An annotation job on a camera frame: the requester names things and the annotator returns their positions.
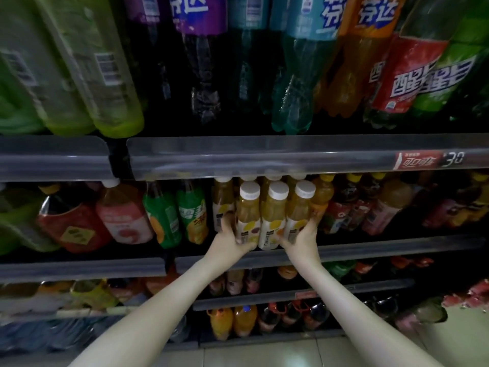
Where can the person's left forearm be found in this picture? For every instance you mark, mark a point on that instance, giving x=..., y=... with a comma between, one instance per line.
x=153, y=317

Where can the person's right hand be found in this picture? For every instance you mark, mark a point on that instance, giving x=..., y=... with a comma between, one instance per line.
x=304, y=252

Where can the pile of red snack packets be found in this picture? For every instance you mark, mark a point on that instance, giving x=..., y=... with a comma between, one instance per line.
x=466, y=294

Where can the person's right forearm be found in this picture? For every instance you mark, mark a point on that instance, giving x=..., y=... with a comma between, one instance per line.
x=367, y=317

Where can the red price tag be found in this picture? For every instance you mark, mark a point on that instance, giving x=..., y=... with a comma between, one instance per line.
x=419, y=159

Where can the row of large water jugs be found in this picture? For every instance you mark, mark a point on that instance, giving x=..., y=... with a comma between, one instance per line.
x=46, y=332

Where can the person's left hand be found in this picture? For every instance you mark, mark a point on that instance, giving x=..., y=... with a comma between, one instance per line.
x=225, y=252

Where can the dark grey store shelving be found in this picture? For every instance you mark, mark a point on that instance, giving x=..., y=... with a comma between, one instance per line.
x=229, y=153

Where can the orange juice bottle white cap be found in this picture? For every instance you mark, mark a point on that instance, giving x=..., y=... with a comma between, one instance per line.
x=248, y=210

